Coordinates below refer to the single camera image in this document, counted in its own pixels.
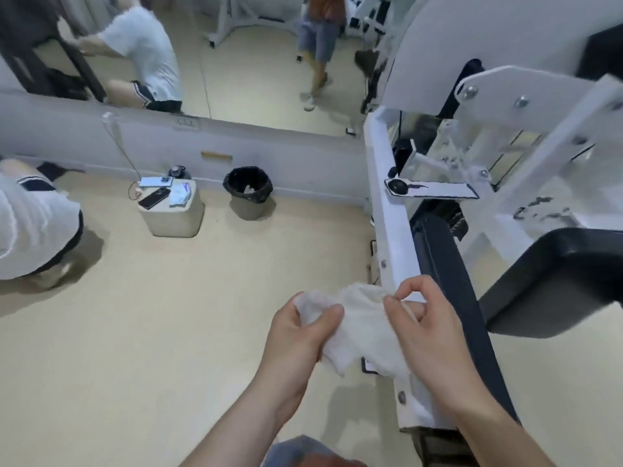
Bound cream white storage box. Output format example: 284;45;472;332
138;177;205;239

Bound blue denim shorts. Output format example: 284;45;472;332
262;435;366;467

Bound black square cushion pad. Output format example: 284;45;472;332
576;25;623;83

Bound black padded arm rest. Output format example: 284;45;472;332
410;208;520;467

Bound person's left hand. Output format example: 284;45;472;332
252;294;345;409

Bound white cleaning wipe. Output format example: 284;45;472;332
294;282;415;377

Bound trash bin with black bag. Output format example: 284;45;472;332
223;165;275;221

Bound person's left forearm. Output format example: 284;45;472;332
180;379;308;467

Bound black rectangular chest pad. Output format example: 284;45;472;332
479;227;623;339

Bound white charger cable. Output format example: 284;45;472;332
101;111;141;180

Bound black patterned smartphone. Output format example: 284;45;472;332
138;187;171;211

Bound person's right hand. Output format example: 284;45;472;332
383;275;495;420

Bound white gym machine frame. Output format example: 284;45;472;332
360;0;623;467

